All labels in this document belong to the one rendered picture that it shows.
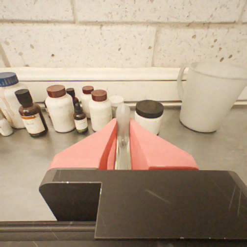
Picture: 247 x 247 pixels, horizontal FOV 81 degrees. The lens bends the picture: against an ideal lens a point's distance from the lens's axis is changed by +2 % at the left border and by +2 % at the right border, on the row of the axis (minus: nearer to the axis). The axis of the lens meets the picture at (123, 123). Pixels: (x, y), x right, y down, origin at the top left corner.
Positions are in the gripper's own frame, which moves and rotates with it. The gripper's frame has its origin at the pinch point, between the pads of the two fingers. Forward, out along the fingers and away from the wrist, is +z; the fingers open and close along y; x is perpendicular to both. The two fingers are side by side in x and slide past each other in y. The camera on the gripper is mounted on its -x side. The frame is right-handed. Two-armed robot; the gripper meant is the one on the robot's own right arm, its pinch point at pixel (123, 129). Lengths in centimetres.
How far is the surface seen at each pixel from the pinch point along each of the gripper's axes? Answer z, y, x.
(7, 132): 17.5, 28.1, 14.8
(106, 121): 19.2, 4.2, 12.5
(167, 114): 27.7, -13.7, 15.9
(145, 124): 17.2, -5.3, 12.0
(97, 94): 20.5, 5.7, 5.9
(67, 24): 36.8, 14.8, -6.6
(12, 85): 22.3, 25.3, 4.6
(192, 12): 38.0, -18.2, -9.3
